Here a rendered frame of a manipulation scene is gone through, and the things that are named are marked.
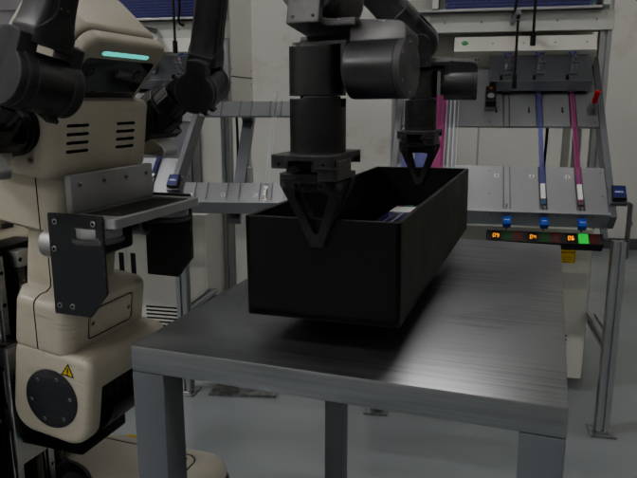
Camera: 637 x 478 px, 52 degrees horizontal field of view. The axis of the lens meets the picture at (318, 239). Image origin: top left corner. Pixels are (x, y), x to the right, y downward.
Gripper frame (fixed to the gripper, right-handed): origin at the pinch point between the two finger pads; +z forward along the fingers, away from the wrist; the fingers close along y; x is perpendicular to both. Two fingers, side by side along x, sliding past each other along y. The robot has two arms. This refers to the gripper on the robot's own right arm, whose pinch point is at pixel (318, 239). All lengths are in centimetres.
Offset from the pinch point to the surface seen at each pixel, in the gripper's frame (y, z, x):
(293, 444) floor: 113, 91, 48
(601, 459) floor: 135, 91, -44
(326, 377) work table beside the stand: -6.6, 12.5, -3.1
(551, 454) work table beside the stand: -6.7, 16.8, -24.2
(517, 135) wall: 443, 7, -1
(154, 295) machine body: 161, 62, 128
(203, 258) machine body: 163, 46, 106
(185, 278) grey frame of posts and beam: 134, 46, 97
